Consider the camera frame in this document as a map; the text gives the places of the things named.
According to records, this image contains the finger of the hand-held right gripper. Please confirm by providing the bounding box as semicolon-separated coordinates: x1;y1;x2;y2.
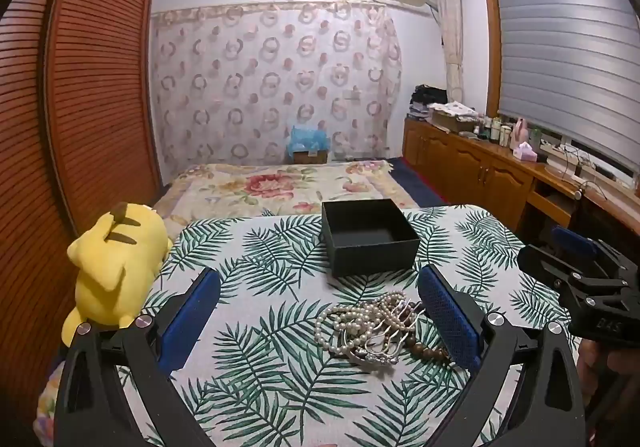
517;244;596;290
551;226;603;262

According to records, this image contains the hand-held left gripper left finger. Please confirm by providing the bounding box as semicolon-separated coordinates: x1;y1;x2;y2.
54;268;223;447

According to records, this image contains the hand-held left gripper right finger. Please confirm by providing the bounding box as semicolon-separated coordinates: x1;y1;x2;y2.
417;264;586;447

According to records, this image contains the brown wooden bead bracelet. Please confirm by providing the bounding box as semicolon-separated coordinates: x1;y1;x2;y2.
399;327;454;364

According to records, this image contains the white pearl necklace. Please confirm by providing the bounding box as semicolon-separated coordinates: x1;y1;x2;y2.
314;291;424;359

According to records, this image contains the black jewelry box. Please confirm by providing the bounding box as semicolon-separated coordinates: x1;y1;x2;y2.
320;198;421;278

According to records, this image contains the yellow plush toy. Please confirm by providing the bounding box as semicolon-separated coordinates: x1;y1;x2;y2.
61;202;174;348

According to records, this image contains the leaf-print tablecloth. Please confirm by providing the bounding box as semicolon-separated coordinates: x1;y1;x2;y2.
117;204;583;447

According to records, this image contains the wooden cabinet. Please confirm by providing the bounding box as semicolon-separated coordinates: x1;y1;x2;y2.
402;119;640;248

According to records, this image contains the pink bottle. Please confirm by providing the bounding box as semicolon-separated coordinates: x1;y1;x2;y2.
511;117;531;150

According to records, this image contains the row of small bottles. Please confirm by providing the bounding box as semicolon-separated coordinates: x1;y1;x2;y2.
472;114;514;146

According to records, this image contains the navy bed sheet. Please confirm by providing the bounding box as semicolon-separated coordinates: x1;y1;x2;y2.
387;157;447;214

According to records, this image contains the floral blanket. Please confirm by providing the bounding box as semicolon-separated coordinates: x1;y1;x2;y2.
150;159;421;240

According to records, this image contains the cardboard box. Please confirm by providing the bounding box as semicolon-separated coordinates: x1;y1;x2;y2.
427;102;481;134

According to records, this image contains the grey window blind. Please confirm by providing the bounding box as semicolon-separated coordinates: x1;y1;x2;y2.
492;0;640;178

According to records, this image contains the pile of folded clothes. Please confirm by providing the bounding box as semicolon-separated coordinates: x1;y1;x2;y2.
407;84;449;120

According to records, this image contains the small brown box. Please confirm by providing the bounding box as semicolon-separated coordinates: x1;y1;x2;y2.
292;150;330;166

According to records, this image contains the blue plastic bag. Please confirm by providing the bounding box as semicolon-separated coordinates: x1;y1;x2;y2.
286;124;331;160

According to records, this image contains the cream window curtain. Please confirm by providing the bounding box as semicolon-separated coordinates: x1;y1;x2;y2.
431;0;469;104

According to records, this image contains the wooden louvered wardrobe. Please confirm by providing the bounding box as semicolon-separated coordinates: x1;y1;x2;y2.
0;0;164;428

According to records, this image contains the circle-patterned wall curtain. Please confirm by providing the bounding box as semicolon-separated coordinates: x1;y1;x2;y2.
150;0;404;178

